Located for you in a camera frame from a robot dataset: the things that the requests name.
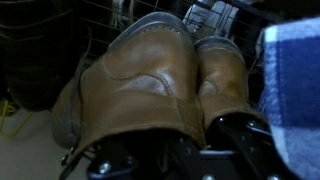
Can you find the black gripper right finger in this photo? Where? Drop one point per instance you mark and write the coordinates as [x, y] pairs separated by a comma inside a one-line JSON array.
[[253, 150]]

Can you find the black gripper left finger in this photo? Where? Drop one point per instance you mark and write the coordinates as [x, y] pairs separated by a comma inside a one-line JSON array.
[[143, 160]]

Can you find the brown leather boot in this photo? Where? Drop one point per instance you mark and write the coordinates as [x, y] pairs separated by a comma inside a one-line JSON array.
[[223, 76], [143, 76]]

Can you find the blue plaid shirt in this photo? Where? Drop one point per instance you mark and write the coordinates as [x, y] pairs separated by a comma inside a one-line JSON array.
[[293, 83]]

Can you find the grey white sneaker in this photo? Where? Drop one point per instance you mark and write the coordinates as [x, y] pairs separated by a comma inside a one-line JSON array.
[[213, 16]]

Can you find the black boot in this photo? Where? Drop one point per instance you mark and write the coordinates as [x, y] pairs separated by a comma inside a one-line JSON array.
[[33, 66]]

